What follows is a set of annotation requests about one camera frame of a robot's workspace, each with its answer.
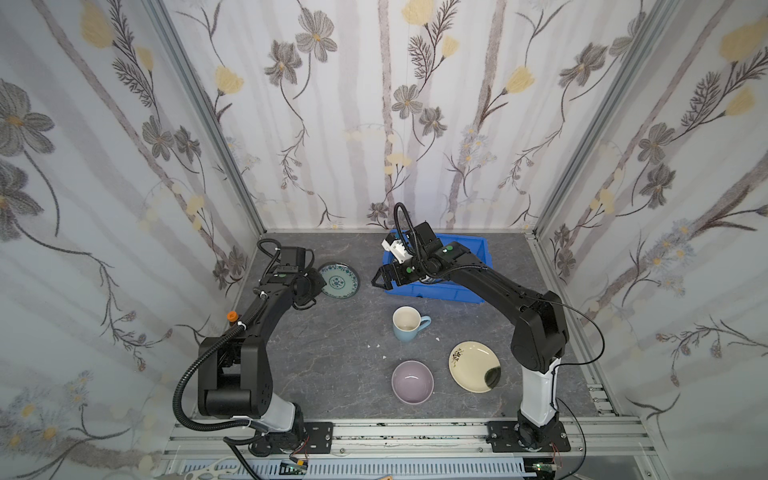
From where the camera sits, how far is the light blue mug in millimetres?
865

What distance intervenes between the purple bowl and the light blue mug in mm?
89

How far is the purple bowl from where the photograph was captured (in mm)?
797
